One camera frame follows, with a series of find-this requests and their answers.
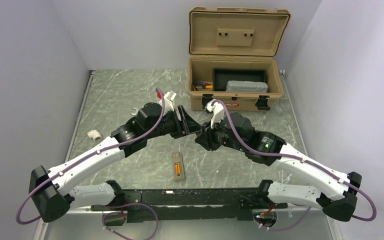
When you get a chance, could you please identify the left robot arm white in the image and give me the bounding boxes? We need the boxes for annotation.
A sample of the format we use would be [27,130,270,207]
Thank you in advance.
[29,102,202,223]

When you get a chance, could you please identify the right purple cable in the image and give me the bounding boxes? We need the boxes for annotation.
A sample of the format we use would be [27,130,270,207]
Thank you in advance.
[211,98,378,232]

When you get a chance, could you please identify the beige remote control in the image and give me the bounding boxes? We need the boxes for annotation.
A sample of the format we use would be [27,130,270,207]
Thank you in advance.
[171,151,186,181]

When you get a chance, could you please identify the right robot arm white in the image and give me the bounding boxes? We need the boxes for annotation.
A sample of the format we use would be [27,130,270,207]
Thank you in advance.
[195,112,362,222]

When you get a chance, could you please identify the grey plastic case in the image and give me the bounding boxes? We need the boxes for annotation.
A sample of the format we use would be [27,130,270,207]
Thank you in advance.
[226,80,269,93]

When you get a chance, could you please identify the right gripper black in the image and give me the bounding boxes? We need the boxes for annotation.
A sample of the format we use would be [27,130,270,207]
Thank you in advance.
[195,115,247,152]

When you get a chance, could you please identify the black tray in toolbox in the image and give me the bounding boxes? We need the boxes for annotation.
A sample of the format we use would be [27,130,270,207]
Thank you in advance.
[212,67,268,92]

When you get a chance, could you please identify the aluminium frame rail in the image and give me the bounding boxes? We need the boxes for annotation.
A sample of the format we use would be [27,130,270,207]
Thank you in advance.
[41,187,334,213]

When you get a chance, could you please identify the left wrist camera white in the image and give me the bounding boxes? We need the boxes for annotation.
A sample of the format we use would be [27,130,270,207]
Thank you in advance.
[158,90,177,114]

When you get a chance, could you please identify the white PVC elbow fitting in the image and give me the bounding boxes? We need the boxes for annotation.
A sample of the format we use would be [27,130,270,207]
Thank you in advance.
[87,129,102,141]

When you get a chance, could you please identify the yellow-handled tools in toolbox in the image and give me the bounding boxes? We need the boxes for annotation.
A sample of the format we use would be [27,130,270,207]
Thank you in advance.
[192,81,213,91]

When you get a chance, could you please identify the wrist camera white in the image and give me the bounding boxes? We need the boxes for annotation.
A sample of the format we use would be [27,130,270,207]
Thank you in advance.
[158,90,177,114]
[204,99,225,129]

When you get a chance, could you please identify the silver combination wrench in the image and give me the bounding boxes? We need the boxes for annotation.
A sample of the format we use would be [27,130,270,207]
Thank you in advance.
[130,107,140,116]

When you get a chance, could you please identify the tan plastic toolbox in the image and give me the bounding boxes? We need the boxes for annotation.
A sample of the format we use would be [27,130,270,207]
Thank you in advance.
[187,7,291,112]

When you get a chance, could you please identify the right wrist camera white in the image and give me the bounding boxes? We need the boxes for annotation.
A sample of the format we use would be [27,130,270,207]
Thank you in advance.
[204,99,225,129]

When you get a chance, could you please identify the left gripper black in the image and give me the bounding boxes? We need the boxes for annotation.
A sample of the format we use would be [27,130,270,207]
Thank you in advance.
[146,104,202,140]

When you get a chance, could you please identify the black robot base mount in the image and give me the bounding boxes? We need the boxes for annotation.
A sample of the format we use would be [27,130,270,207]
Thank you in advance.
[94,187,288,223]

